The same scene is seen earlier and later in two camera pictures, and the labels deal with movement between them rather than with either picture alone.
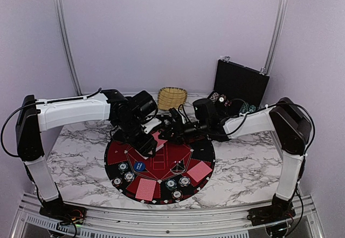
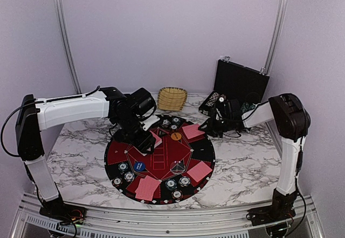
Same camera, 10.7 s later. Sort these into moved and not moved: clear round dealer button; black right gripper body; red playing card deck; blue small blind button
Moved: red playing card deck; black right gripper body
Not moved: blue small blind button; clear round dealer button
